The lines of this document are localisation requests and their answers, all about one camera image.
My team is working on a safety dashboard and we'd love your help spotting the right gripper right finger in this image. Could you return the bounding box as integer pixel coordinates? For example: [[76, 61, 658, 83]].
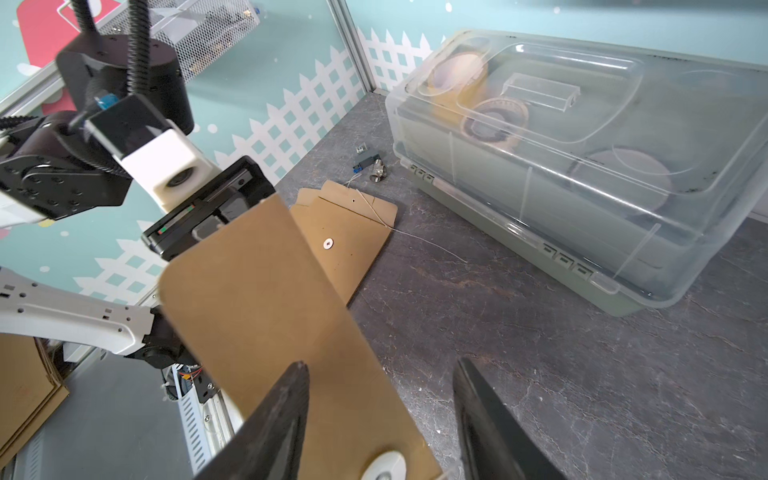
[[452, 357, 565, 480]]

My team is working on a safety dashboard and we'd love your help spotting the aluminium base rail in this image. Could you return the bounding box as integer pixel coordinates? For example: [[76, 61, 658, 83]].
[[161, 364, 244, 476]]

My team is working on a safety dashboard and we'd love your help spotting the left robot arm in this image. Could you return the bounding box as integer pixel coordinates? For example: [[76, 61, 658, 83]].
[[1, 2, 279, 355]]

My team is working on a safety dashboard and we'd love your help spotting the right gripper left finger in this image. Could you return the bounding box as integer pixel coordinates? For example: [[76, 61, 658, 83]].
[[196, 361, 310, 480]]

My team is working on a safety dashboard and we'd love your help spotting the white wire mesh basket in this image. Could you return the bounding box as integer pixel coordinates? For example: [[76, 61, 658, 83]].
[[56, 0, 262, 82]]

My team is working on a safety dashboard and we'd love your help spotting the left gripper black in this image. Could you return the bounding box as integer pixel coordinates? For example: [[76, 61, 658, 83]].
[[142, 156, 276, 262]]

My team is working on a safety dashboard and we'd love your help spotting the brown file bag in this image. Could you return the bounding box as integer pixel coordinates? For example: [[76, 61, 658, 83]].
[[290, 181, 398, 303], [1, 334, 69, 466], [158, 196, 441, 479]]

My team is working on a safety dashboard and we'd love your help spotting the clear plastic storage box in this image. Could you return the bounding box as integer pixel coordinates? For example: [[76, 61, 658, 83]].
[[385, 30, 767, 316]]

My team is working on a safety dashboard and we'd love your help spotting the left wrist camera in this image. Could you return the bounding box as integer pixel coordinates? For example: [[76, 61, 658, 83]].
[[84, 94, 221, 213]]

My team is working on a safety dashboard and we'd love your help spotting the yellow tape roll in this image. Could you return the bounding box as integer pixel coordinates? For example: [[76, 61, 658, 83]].
[[419, 52, 488, 126]]

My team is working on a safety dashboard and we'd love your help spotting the white closure string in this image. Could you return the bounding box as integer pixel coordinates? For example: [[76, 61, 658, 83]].
[[344, 170, 469, 265]]

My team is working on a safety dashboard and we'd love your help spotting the small metal parts cluster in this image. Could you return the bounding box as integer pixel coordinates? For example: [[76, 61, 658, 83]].
[[352, 144, 388, 183]]

